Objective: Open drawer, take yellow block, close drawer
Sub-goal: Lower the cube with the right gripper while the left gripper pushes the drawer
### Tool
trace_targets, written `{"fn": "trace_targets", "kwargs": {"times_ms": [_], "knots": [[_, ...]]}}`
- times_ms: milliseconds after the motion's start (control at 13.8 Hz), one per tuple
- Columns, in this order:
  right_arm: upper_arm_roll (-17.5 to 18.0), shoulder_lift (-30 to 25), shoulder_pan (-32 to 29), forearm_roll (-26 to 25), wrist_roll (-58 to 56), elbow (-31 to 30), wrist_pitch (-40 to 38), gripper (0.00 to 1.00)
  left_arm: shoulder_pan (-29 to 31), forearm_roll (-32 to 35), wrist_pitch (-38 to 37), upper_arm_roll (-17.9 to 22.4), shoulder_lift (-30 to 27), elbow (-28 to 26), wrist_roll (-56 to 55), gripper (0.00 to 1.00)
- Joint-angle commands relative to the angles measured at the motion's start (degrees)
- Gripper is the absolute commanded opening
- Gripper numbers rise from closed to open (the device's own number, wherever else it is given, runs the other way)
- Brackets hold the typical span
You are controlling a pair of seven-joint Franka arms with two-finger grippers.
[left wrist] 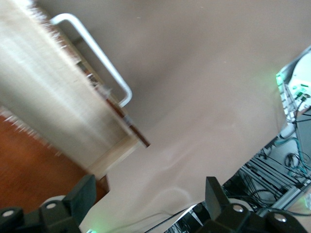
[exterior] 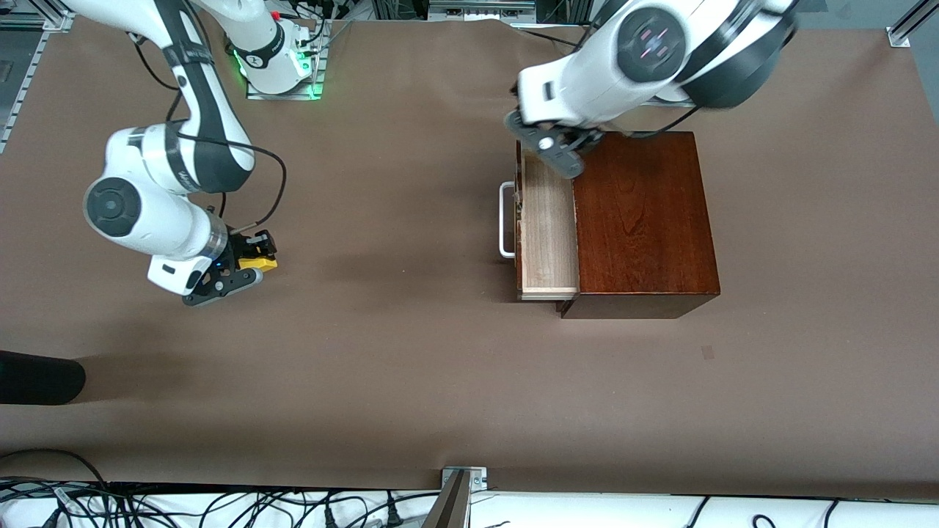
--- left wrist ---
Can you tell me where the dark brown wooden cabinet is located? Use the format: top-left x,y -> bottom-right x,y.
0,113 -> 110,212

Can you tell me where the brown paper table cover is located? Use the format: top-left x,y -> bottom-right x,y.
36,0 -> 311,233

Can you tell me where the aluminium equipment frame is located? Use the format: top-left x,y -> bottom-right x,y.
225,137 -> 311,213

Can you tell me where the light wood drawer white handle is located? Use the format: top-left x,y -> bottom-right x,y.
0,0 -> 151,182

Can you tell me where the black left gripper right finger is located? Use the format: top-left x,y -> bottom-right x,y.
194,176 -> 307,233

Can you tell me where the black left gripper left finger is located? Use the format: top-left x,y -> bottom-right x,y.
0,174 -> 97,233

